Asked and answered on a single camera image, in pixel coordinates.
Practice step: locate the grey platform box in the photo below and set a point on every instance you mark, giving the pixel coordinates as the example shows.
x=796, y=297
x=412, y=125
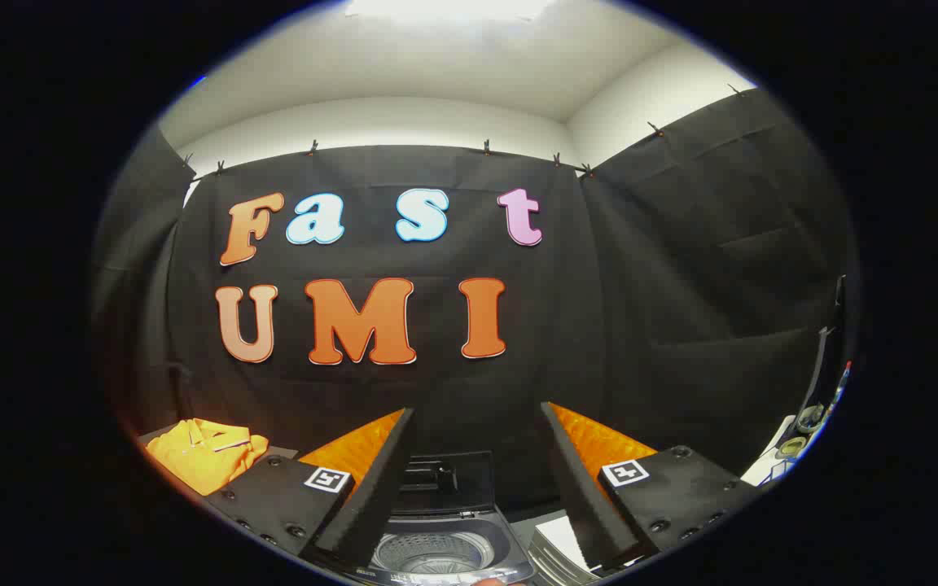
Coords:
x=279, y=451

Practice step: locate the yellow polo shirt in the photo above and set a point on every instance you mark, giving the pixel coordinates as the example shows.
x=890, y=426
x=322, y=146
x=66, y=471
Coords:
x=204, y=456

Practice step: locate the white side table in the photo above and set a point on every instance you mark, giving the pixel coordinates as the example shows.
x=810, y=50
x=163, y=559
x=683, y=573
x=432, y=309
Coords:
x=770, y=464

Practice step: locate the white paper sheet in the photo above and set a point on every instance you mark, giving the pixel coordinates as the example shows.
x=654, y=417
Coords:
x=554, y=537

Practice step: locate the dark upright stand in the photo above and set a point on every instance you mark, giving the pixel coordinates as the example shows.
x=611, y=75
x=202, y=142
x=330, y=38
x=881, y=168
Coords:
x=826, y=358

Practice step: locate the grey washing machine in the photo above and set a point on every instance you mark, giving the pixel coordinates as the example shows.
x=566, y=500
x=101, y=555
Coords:
x=510, y=537

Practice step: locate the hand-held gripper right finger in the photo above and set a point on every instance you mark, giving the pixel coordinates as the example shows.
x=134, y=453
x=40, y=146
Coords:
x=579, y=488

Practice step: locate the dark glass washing machine lid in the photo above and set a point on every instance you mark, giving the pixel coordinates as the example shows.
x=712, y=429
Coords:
x=469, y=480

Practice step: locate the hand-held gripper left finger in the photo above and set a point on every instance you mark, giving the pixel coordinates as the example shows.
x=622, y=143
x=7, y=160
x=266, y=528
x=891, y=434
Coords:
x=379, y=488

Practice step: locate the black backdrop cloth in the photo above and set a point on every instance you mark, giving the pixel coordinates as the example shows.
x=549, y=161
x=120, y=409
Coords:
x=648, y=309

